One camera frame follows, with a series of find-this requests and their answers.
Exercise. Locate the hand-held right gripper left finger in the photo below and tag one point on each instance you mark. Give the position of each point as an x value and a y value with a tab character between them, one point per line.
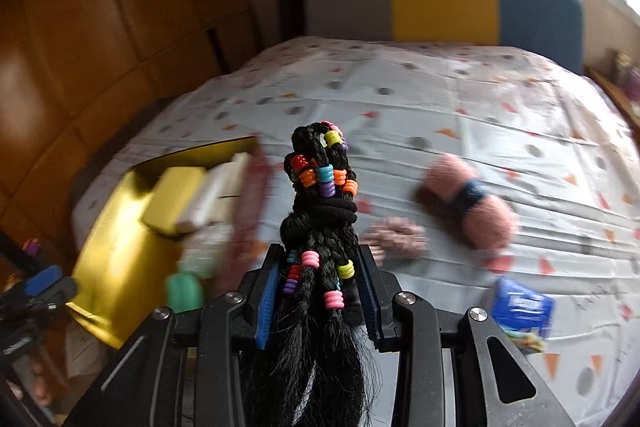
267	307

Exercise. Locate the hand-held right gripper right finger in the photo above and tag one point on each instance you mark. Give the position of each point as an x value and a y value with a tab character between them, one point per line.
372	307

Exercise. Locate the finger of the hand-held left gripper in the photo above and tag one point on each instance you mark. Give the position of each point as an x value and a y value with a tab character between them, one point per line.
42	282

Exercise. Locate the pink satin scrunchie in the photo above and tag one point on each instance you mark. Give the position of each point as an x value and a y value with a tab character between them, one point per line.
395	237

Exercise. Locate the gold metal tray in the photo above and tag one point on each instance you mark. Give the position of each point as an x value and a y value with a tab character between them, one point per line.
115	257

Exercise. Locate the plastic white plush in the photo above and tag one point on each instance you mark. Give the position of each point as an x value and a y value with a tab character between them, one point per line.
207	249

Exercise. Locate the black beaded braided hairpiece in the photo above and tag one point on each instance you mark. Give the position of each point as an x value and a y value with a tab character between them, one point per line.
320	227

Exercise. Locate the white sponge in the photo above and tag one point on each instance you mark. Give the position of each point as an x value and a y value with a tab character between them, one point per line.
205	197

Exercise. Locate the beige bath scrubber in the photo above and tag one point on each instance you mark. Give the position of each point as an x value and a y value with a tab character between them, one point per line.
235	177

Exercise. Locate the pink towel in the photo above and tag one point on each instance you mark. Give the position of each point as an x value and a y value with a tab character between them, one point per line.
465	207

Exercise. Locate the yellow sponge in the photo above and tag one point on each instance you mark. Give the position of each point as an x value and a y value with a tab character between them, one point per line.
172	199

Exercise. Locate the blue tissue packet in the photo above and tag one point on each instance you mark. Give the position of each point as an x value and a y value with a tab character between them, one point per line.
522	312

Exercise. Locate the purple shiny wrapper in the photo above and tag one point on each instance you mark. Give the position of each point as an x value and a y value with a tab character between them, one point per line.
31	248

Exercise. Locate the brown wooden wardrobe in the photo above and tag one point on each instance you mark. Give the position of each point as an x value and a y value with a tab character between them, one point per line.
100	7

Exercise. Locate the wooden nightstand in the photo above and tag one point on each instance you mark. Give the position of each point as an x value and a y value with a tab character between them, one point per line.
617	99

